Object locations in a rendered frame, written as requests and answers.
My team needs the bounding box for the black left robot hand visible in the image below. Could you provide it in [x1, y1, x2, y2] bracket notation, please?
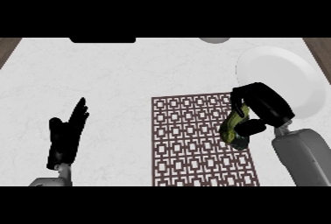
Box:
[46, 96, 91, 172]

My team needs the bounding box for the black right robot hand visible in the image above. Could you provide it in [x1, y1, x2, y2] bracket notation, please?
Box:
[231, 81, 298, 138]

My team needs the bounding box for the green squash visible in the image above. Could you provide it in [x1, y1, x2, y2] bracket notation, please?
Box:
[219, 102, 253, 151]

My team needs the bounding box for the white plate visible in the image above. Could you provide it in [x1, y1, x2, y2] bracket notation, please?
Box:
[234, 45, 327, 120]

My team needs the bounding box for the brown patterned placemat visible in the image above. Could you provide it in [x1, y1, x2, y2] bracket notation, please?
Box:
[150, 92, 262, 187]

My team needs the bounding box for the grey round object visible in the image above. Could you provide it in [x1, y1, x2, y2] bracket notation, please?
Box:
[199, 37, 233, 45]

